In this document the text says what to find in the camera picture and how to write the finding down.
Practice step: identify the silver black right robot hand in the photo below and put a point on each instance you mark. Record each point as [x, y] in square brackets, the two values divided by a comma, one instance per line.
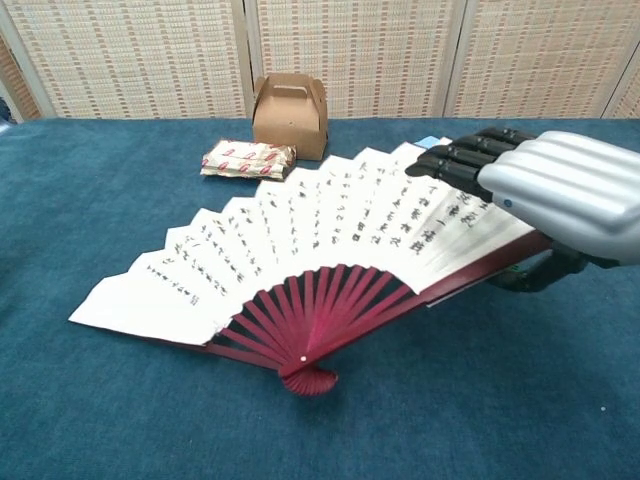
[565, 190]

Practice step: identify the red ribbed paper folding fan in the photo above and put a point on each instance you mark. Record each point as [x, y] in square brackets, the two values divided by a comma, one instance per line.
[300, 230]

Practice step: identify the light blue cube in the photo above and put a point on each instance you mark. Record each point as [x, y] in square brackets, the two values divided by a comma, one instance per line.
[431, 142]

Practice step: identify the brown cardboard carry box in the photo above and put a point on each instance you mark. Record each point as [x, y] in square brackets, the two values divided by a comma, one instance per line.
[290, 125]

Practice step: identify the white red snack packet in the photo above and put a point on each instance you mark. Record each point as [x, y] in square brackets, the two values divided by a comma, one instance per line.
[245, 160]

